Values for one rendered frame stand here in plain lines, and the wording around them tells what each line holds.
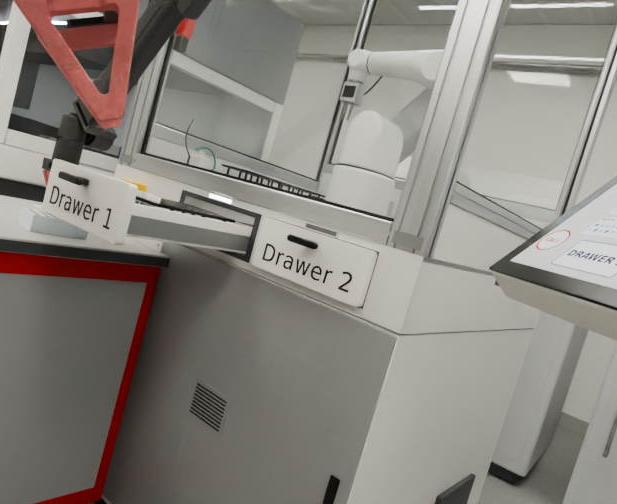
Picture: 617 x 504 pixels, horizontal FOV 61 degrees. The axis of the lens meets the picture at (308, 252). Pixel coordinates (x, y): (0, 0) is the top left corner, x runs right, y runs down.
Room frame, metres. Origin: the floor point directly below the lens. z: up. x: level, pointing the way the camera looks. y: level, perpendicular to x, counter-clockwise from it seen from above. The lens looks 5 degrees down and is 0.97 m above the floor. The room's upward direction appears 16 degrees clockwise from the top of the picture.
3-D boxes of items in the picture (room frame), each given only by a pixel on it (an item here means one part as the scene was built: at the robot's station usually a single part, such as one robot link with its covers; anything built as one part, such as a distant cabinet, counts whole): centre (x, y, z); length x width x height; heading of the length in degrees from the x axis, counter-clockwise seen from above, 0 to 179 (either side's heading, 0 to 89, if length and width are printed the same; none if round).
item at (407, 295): (1.61, -0.08, 0.87); 1.02 x 0.95 x 0.14; 53
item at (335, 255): (1.06, -0.01, 0.87); 0.29 x 0.02 x 0.11; 53
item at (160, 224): (1.16, 0.31, 0.86); 0.40 x 0.26 x 0.06; 143
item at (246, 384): (1.61, -0.09, 0.40); 1.03 x 0.95 x 0.80; 53
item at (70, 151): (1.19, 0.59, 0.94); 0.10 x 0.07 x 0.07; 44
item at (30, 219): (1.19, 0.58, 0.78); 0.12 x 0.08 x 0.04; 137
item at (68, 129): (1.20, 0.59, 1.00); 0.07 x 0.06 x 0.07; 159
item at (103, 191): (1.00, 0.44, 0.87); 0.29 x 0.02 x 0.11; 53
